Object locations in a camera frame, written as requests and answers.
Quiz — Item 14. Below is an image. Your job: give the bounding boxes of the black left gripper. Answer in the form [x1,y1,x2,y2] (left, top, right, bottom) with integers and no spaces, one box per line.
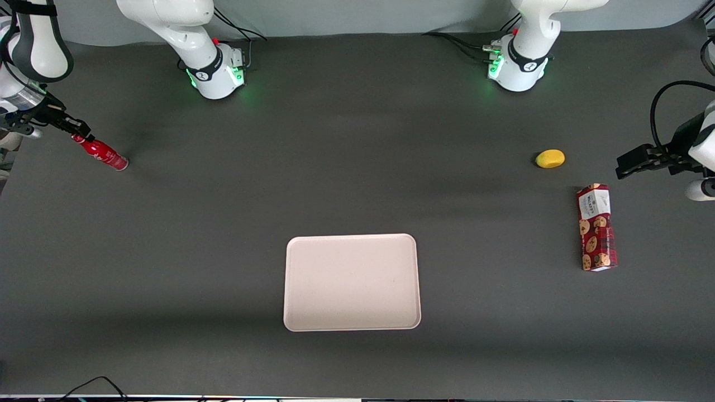
[616,112,706,180]

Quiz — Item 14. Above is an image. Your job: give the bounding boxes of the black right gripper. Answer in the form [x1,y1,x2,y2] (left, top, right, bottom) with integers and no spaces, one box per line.
[0,99,94,142]

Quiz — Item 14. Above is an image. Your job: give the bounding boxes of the red coke bottle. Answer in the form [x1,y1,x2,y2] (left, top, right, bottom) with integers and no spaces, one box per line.
[71,134,130,171]

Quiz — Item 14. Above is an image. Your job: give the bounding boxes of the white rectangular tray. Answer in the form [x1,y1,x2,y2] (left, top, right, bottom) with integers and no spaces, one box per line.
[283,233,422,332]

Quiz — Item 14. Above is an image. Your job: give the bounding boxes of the beige chair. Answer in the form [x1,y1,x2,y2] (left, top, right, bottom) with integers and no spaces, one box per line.
[0,130,24,180]

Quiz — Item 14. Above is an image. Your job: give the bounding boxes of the red cookie box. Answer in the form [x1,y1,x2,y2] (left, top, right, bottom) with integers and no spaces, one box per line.
[576,183,618,272]

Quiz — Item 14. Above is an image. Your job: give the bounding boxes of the yellow lemon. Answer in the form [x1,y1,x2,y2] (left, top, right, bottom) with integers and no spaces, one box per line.
[535,149,566,169]

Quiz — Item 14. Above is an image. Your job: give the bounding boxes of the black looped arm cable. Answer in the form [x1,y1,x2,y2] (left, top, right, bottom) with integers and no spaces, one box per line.
[650,80,715,155]

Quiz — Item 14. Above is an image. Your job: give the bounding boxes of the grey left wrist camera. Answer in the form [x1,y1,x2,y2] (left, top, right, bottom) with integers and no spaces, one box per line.
[685,178,715,202]

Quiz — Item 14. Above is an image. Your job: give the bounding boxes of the black cable at table corner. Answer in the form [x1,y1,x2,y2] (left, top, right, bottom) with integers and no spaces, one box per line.
[700,36,715,79]

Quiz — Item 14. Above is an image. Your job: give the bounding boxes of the black right base cables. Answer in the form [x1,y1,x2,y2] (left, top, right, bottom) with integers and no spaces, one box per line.
[178,6,269,72]

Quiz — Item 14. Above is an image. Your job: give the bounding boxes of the black base cables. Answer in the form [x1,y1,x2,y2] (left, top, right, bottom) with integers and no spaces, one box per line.
[178,6,269,72]
[422,12,521,63]

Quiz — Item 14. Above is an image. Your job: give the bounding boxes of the black left base cables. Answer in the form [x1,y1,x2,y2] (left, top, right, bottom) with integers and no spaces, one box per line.
[422,12,521,63]

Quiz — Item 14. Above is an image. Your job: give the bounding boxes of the thin black table-edge cable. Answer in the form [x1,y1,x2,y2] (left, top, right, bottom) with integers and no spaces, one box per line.
[58,376,130,402]

